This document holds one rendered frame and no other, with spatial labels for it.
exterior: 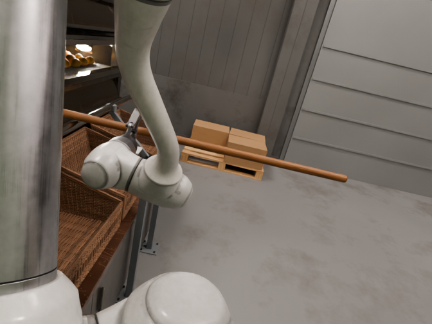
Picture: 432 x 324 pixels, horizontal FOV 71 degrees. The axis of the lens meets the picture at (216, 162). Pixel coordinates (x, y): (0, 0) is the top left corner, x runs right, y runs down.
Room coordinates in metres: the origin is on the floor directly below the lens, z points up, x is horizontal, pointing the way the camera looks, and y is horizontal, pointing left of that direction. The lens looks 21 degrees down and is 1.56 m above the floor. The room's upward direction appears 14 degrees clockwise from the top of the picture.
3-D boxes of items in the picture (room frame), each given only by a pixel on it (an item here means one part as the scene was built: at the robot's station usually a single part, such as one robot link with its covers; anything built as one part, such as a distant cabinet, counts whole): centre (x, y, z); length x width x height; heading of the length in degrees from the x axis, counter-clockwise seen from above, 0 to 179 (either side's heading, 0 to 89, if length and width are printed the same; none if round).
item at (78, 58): (2.16, 1.38, 1.21); 0.61 x 0.48 x 0.06; 92
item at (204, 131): (4.06, -0.09, 0.21); 1.13 x 0.77 x 0.42; 92
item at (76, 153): (1.61, 0.65, 0.72); 0.56 x 0.49 x 0.28; 2
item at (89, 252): (1.02, 0.64, 0.72); 0.56 x 0.49 x 0.28; 0
